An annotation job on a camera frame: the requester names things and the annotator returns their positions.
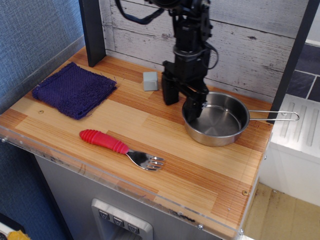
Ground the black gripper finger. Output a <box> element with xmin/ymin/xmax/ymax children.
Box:
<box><xmin>161</xmin><ymin>75</ymin><xmax>179</xmax><ymax>105</ymax></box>
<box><xmin>186</xmin><ymin>96</ymin><xmax>207</xmax><ymax>122</ymax></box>

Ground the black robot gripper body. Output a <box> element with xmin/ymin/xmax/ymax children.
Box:
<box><xmin>162</xmin><ymin>51</ymin><xmax>209</xmax><ymax>95</ymax></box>

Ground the stainless steel pot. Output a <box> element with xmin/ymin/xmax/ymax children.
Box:
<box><xmin>181</xmin><ymin>91</ymin><xmax>300</xmax><ymax>147</ymax></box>

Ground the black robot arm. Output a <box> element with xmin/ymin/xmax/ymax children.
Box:
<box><xmin>153</xmin><ymin>0</ymin><xmax>214</xmax><ymax>122</ymax></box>

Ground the grey cube block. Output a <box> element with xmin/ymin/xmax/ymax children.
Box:
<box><xmin>143</xmin><ymin>72</ymin><xmax>159</xmax><ymax>91</ymax></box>

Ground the purple knitted cloth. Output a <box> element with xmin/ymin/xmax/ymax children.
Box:
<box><xmin>32</xmin><ymin>62</ymin><xmax>117</xmax><ymax>120</ymax></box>

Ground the white toy sink unit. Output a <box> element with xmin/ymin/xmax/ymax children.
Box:
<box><xmin>259</xmin><ymin>94</ymin><xmax>320</xmax><ymax>205</ymax></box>

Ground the silver toy fridge cabinet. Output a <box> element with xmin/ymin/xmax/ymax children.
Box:
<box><xmin>36</xmin><ymin>156</ymin><xmax>241</xmax><ymax>240</ymax></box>

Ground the yellow object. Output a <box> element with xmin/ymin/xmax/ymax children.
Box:
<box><xmin>7</xmin><ymin>230</ymin><xmax>31</xmax><ymax>240</ymax></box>

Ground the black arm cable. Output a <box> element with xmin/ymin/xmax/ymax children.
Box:
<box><xmin>114</xmin><ymin>0</ymin><xmax>165</xmax><ymax>25</ymax></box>

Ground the red handled metal fork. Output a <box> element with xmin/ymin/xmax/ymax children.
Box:
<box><xmin>79</xmin><ymin>129</ymin><xmax>164</xmax><ymax>171</ymax></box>

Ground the dark right frame post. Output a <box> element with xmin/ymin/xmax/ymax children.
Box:
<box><xmin>267</xmin><ymin>0</ymin><xmax>320</xmax><ymax>124</ymax></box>

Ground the dark frame post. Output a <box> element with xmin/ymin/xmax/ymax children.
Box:
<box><xmin>78</xmin><ymin>0</ymin><xmax>106</xmax><ymax>67</ymax></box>
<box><xmin>267</xmin><ymin>0</ymin><xmax>320</xmax><ymax>124</ymax></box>

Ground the dark left frame post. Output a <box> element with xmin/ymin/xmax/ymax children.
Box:
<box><xmin>78</xmin><ymin>0</ymin><xmax>106</xmax><ymax>67</ymax></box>

